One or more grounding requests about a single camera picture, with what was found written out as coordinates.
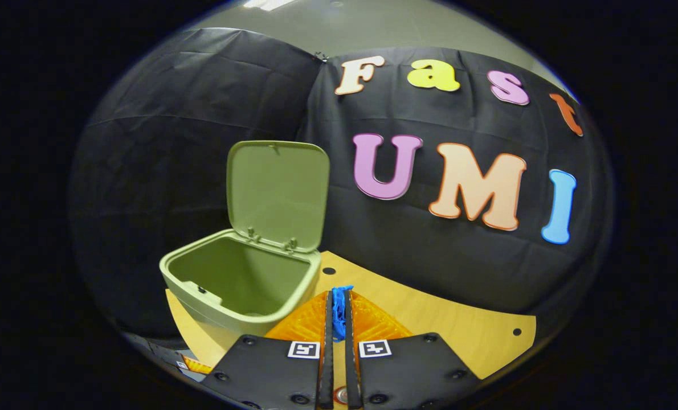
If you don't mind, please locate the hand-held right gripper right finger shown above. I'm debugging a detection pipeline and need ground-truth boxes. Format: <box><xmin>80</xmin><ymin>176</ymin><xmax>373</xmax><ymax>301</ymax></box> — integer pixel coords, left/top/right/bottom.
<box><xmin>344</xmin><ymin>288</ymin><xmax>481</xmax><ymax>410</ymax></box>

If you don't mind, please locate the green desktop garbage bin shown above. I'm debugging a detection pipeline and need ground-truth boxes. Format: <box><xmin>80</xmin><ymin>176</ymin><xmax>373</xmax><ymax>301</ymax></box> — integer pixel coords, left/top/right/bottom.
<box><xmin>159</xmin><ymin>140</ymin><xmax>331</xmax><ymax>337</ymax></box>

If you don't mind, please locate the wooden desktop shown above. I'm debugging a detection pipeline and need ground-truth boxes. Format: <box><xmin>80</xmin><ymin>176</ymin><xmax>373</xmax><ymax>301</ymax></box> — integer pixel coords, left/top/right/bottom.
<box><xmin>165</xmin><ymin>251</ymin><xmax>537</xmax><ymax>393</ymax></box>

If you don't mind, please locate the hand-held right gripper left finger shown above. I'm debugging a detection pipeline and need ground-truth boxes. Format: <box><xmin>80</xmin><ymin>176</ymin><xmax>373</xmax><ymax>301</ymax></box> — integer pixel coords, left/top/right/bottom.
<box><xmin>201</xmin><ymin>289</ymin><xmax>335</xmax><ymax>410</ymax></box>

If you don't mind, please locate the ceiling light panel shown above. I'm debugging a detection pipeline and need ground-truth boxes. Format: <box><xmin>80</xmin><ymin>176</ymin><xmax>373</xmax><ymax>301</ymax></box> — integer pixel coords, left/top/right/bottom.
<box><xmin>242</xmin><ymin>0</ymin><xmax>297</xmax><ymax>12</ymax></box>

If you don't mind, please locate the black backdrop cloth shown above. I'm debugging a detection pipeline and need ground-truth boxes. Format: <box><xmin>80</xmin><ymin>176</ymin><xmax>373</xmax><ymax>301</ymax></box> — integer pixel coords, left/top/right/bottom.
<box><xmin>68</xmin><ymin>27</ymin><xmax>616</xmax><ymax>337</ymax></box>

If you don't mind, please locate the blue paper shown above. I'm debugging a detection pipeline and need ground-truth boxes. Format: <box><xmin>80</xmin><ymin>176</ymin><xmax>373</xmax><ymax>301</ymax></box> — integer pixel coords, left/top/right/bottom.
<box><xmin>331</xmin><ymin>285</ymin><xmax>354</xmax><ymax>342</ymax></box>

